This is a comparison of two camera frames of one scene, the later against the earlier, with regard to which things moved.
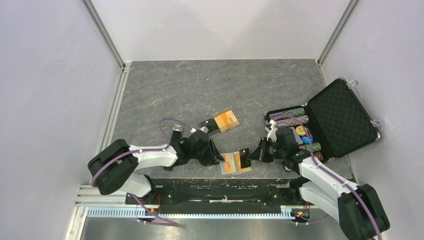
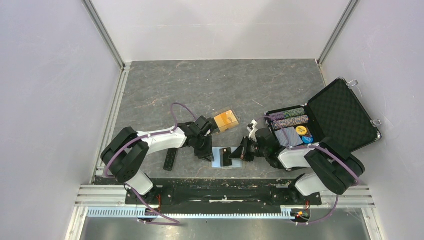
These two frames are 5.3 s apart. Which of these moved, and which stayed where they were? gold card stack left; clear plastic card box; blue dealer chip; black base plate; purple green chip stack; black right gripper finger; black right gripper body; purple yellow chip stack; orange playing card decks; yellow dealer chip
Moved: black right gripper body; clear plastic card box; black right gripper finger
Stayed: blue dealer chip; orange playing card decks; purple green chip stack; black base plate; yellow dealer chip; gold card stack left; purple yellow chip stack
